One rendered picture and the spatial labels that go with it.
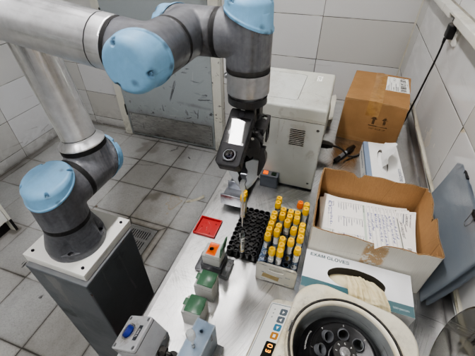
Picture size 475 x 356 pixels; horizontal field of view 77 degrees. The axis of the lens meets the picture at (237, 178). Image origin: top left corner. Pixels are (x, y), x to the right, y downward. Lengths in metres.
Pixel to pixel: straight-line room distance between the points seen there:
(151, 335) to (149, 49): 0.53
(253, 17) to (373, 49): 1.75
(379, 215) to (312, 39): 1.48
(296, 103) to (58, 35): 0.62
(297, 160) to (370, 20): 1.34
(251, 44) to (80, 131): 0.50
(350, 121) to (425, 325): 0.78
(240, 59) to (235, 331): 0.56
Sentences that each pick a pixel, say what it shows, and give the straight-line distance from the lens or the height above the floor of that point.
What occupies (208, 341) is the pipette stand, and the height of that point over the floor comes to 0.97.
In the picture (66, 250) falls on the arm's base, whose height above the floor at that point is 0.94.
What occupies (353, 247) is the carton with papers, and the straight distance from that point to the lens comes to 0.77.
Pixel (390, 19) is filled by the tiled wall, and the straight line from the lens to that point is 2.15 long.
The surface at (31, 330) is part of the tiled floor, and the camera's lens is 1.99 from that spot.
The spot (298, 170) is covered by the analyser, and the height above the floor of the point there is 0.95.
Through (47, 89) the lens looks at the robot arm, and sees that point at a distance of 0.79.
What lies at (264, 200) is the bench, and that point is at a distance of 0.99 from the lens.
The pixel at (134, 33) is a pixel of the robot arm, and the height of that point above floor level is 1.47.
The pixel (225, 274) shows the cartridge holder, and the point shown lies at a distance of 0.80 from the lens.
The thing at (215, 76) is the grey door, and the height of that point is 0.69.
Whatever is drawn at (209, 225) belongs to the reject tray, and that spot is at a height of 0.88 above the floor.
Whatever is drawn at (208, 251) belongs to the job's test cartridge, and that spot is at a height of 0.95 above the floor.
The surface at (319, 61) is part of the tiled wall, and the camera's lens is 2.22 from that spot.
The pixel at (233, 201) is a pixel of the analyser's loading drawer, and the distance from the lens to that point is 0.92.
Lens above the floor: 1.57
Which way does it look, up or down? 41 degrees down
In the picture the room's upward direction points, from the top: straight up
